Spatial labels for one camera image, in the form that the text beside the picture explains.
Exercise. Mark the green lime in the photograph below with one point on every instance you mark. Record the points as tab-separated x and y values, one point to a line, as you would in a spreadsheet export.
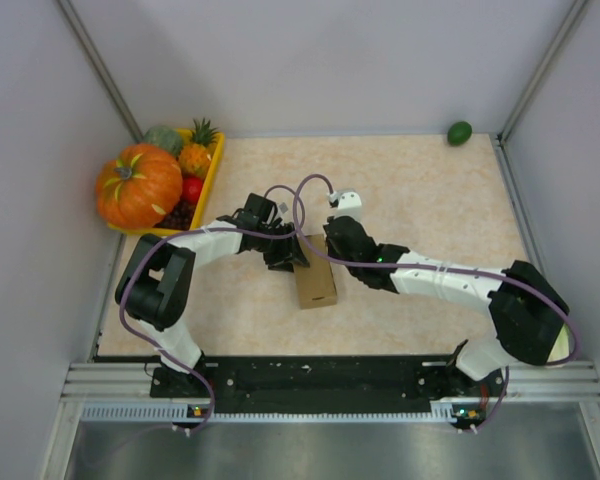
459	133

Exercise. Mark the orange pumpkin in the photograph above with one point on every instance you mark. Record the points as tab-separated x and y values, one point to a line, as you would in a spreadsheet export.
138	188

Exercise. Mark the small pineapple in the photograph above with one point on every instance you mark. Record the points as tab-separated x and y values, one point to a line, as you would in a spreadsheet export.
195	157

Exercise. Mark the dark grape bunch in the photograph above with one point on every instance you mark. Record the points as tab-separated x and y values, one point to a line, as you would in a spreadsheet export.
180	218

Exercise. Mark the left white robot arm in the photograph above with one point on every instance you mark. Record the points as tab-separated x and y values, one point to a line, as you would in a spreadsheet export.
155	284

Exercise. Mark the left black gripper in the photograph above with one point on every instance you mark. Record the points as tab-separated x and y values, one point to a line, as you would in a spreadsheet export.
287	255

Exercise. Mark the red apple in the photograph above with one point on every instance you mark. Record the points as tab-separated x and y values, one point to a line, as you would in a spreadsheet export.
191	190

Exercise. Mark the green lettuce head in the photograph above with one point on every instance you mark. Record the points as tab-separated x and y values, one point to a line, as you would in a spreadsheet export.
560	353

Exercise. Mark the aluminium frame rail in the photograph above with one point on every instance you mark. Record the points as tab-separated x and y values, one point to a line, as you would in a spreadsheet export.
110	391

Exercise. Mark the yellow plastic tray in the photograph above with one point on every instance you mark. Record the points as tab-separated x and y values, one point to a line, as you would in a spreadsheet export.
217	152

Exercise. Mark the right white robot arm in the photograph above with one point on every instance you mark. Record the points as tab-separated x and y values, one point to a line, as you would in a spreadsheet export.
527	313

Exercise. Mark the brown cardboard express box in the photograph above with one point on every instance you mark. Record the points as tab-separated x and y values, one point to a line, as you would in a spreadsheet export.
315	284

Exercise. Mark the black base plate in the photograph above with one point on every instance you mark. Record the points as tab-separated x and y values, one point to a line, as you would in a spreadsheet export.
322	385

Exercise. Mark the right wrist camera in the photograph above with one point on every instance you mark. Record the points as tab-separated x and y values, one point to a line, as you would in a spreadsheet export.
346	203

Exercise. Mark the green squash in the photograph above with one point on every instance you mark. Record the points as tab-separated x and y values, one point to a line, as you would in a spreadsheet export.
164	137

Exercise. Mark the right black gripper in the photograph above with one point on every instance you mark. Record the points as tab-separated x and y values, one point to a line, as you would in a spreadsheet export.
331	251

